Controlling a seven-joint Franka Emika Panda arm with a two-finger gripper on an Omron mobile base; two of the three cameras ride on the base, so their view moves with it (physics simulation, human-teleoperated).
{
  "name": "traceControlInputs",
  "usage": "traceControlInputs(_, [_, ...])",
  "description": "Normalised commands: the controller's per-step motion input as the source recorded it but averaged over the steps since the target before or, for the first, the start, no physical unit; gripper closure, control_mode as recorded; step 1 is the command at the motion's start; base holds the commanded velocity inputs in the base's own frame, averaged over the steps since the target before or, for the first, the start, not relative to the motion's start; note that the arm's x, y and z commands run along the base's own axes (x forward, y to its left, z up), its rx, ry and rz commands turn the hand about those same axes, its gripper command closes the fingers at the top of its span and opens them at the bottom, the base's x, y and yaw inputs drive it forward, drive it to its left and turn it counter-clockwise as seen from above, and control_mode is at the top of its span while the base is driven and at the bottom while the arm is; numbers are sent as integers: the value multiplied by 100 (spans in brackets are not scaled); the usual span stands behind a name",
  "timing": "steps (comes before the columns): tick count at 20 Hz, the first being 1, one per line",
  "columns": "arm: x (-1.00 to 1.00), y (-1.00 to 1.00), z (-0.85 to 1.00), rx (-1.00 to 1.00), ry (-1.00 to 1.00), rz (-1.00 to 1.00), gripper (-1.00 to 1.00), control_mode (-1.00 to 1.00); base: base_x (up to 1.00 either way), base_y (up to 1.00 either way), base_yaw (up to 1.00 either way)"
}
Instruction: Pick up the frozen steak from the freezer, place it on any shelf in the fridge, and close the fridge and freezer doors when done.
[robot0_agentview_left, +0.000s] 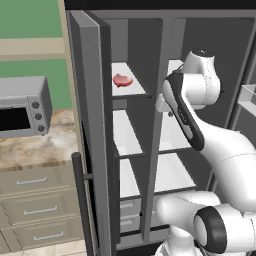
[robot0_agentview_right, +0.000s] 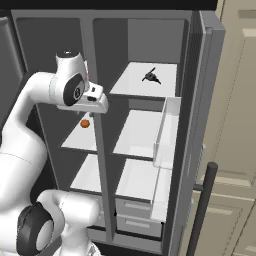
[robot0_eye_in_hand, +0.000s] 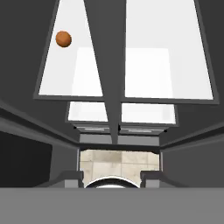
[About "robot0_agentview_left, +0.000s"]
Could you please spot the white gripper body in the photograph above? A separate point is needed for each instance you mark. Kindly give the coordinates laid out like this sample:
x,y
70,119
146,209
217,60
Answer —
x,y
161,104

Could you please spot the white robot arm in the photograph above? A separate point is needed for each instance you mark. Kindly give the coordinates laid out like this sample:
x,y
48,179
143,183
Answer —
x,y
230,160

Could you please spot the white freezer shelf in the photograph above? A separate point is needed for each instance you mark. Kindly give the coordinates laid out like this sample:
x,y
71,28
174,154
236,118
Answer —
x,y
131,88
128,180
125,136

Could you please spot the white fridge shelf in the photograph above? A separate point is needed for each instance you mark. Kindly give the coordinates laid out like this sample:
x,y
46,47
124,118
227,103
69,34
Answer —
x,y
171,136
174,66
173,173

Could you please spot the red frozen steak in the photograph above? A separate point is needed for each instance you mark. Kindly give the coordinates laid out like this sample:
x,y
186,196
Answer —
x,y
122,80

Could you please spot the dark grey fridge freezer cabinet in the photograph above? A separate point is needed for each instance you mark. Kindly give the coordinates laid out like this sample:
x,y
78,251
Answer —
x,y
153,40

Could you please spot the grey freezer door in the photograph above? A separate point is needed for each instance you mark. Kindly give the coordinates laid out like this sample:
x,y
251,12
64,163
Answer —
x,y
91,100

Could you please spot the clear fridge door bin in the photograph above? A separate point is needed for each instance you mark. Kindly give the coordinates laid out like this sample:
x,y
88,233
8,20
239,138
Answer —
x,y
248,95

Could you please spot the grey fridge door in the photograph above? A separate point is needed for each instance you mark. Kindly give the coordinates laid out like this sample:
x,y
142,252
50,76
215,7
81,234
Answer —
x,y
245,66

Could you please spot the grey freezer drawer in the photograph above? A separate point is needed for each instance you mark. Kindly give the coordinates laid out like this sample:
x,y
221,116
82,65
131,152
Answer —
x,y
128,213

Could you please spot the beige cabinet side panel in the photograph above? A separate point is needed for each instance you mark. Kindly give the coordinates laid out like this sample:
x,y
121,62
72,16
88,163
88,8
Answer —
x,y
71,100

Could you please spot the grey toaster oven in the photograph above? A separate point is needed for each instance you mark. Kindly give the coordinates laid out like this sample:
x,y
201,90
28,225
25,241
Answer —
x,y
23,110

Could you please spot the beige drawer front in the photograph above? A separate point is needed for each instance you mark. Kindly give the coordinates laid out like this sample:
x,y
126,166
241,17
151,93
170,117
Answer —
x,y
20,236
13,210
10,181

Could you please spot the beige wall shelf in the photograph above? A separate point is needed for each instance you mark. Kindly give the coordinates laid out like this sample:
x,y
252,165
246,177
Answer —
x,y
31,48

